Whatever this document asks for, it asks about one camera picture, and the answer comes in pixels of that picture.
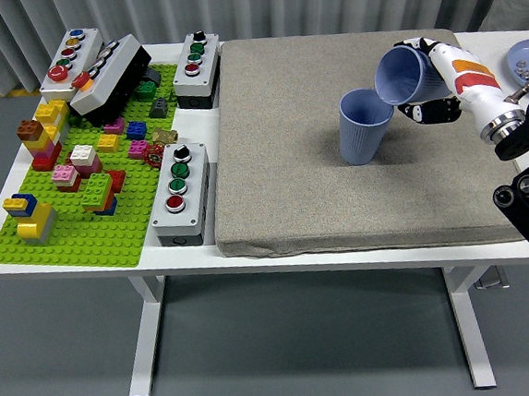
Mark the green toy brick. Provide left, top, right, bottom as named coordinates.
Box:
left=133, top=78, right=161, bottom=103

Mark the red toy brick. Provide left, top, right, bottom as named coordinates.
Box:
left=103, top=168, right=128, bottom=195

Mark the white table leg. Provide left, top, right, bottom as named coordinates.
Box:
left=118, top=274, right=176, bottom=396
left=440, top=263, right=498, bottom=393

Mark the magenta toy brick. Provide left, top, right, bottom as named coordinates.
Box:
left=102, top=116, right=127, bottom=137
left=126, top=138, right=152, bottom=162

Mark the grey sloped brick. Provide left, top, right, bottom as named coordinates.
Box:
left=147, top=96, right=170, bottom=120

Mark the grey metal bracket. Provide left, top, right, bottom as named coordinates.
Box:
left=472, top=265, right=511, bottom=292

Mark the white-pink brick stack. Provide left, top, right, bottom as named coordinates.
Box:
left=68, top=142, right=104, bottom=180

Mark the yellow toy brick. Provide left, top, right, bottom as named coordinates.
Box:
left=95, top=132, right=122, bottom=155

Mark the green-orange-blue brick stack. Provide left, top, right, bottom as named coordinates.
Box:
left=78, top=170, right=120, bottom=220

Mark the red valve handwheel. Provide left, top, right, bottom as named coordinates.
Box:
left=142, top=144, right=166, bottom=170

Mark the blue-yellow-grey brick figure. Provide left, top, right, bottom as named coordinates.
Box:
left=0, top=189, right=61, bottom=250

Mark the four-button grey control box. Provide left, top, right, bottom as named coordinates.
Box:
left=143, top=140, right=218, bottom=251
left=167, top=29, right=228, bottom=114

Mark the green studded baseplate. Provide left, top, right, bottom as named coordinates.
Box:
left=0, top=61, right=196, bottom=281

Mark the grey-brown fabric mat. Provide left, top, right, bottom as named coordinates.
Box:
left=198, top=17, right=528, bottom=267

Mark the five-button white control box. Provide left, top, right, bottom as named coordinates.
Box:
left=34, top=26, right=110, bottom=106

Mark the right white-black robot hand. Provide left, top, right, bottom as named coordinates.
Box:
left=391, top=27, right=524, bottom=138

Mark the blue ribbed plastic cup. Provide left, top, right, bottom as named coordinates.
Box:
left=370, top=41, right=452, bottom=109
left=334, top=85, right=400, bottom=168

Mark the yellow-white brick tower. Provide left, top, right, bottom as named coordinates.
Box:
left=31, top=98, right=73, bottom=138

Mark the tilted white-black button box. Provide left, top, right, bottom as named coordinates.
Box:
left=64, top=31, right=159, bottom=130

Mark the pink-red brick stack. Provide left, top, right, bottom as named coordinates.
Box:
left=50, top=162, right=83, bottom=195

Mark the brass valve fitting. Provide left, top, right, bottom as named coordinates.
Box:
left=150, top=126, right=180, bottom=149

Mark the yellow-black floor tape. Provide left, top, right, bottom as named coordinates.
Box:
left=0, top=84, right=42, bottom=99

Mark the brown-yellow-red brick tower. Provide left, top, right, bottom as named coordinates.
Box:
left=14, top=115, right=66, bottom=175

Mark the grey pleated curtain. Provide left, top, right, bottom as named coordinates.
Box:
left=0, top=0, right=524, bottom=100

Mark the blue toy brick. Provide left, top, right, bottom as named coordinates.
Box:
left=125, top=119, right=149, bottom=142

